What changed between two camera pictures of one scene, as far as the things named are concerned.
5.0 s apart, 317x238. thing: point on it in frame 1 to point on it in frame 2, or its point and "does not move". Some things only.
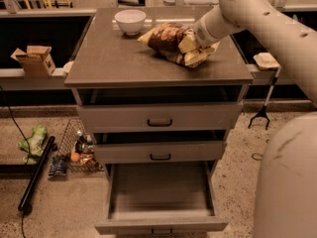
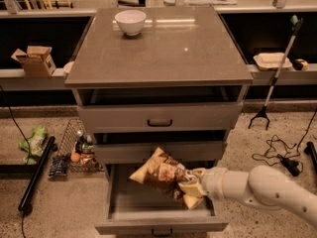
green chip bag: (33, 145) does not move
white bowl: (131, 21) does not move
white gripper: (202, 35) to (212, 181)
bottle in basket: (84, 144) does not move
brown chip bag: (177, 42) to (162, 173)
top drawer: (160, 118) does not move
